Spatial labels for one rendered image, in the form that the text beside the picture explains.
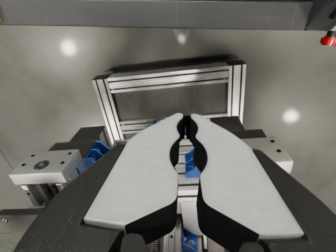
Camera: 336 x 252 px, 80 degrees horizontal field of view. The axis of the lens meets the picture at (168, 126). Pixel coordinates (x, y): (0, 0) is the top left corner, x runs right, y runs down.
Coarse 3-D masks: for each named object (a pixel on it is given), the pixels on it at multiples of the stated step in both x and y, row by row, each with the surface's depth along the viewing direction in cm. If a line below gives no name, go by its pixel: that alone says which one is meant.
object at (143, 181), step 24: (168, 120) 11; (144, 144) 9; (168, 144) 9; (120, 168) 8; (144, 168) 8; (168, 168) 8; (120, 192) 7; (144, 192) 7; (168, 192) 7; (96, 216) 6; (120, 216) 6; (144, 216) 6; (168, 216) 7; (144, 240) 7
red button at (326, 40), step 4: (328, 32) 45; (332, 32) 44; (324, 36) 46; (328, 36) 45; (332, 36) 45; (320, 40) 47; (324, 40) 45; (328, 40) 45; (332, 40) 44; (324, 44) 46; (328, 44) 45; (332, 44) 45
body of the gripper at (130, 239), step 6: (126, 234) 5; (132, 234) 5; (138, 234) 5; (126, 240) 5; (132, 240) 5; (138, 240) 5; (126, 246) 5; (132, 246) 5; (138, 246) 5; (144, 246) 5; (240, 246) 5; (246, 246) 5; (252, 246) 5; (258, 246) 5
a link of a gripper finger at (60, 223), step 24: (120, 144) 9; (96, 168) 8; (72, 192) 7; (96, 192) 7; (48, 216) 6; (72, 216) 6; (24, 240) 5; (48, 240) 5; (72, 240) 5; (96, 240) 5; (120, 240) 6
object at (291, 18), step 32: (0, 0) 33; (32, 0) 33; (64, 0) 32; (96, 0) 32; (128, 0) 32; (160, 0) 32; (192, 0) 31; (224, 0) 31; (256, 0) 31; (288, 0) 31
